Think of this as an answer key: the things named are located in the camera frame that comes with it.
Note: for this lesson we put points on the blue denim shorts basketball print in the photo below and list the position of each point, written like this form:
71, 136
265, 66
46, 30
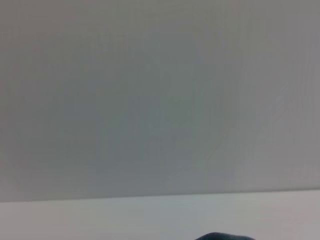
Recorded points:
225, 237

